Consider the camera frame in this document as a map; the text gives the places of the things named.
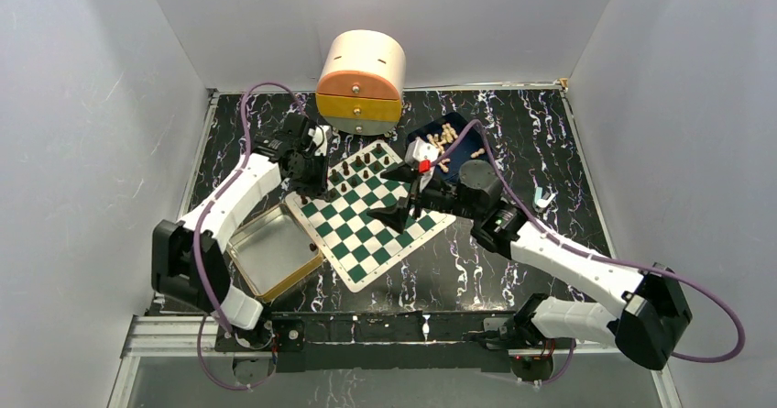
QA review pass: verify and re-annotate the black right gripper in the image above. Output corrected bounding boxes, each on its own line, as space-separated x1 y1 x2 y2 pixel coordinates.
367 160 481 234

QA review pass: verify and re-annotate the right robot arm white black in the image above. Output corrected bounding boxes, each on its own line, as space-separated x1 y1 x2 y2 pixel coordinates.
368 160 692 370

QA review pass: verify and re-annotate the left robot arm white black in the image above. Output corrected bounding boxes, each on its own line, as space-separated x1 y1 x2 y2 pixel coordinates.
151 114 334 349

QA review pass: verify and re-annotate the pile of light chess pieces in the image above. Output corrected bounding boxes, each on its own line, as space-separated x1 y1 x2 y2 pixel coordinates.
426 123 459 174

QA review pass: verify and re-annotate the green white chess board mat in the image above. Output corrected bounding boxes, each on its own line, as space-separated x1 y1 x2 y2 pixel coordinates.
283 140 455 292

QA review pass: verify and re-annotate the blue square tray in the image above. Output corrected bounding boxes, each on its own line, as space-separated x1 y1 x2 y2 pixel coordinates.
405 112 488 182

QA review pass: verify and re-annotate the light wooden pawn lone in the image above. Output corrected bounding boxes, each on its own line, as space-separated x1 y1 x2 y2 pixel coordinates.
470 148 486 159

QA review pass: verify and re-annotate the gold metal tin tray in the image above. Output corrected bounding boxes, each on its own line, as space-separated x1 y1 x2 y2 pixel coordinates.
227 203 323 303

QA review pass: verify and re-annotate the round wooden drawer cabinet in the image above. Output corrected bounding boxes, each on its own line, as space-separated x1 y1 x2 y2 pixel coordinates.
315 29 406 136

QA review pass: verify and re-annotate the small white teal object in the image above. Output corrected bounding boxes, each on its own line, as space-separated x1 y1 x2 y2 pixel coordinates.
532 186 556 213

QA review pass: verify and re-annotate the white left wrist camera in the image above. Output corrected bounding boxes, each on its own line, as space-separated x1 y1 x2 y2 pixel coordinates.
311 125 333 156

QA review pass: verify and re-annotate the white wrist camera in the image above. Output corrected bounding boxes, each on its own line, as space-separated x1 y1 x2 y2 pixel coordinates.
311 125 333 156
404 137 440 191

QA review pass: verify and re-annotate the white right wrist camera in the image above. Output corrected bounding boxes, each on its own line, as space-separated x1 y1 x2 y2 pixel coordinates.
404 137 440 191

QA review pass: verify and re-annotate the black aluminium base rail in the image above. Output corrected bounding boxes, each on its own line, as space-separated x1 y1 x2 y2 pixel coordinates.
121 311 608 388

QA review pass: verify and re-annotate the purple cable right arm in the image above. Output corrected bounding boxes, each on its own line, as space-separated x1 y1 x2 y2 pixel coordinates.
427 119 747 388

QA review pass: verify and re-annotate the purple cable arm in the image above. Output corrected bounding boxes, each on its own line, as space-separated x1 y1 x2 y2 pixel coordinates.
427 119 747 388
192 82 308 391

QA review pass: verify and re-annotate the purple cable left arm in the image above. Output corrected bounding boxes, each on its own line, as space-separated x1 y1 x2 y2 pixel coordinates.
192 82 308 391

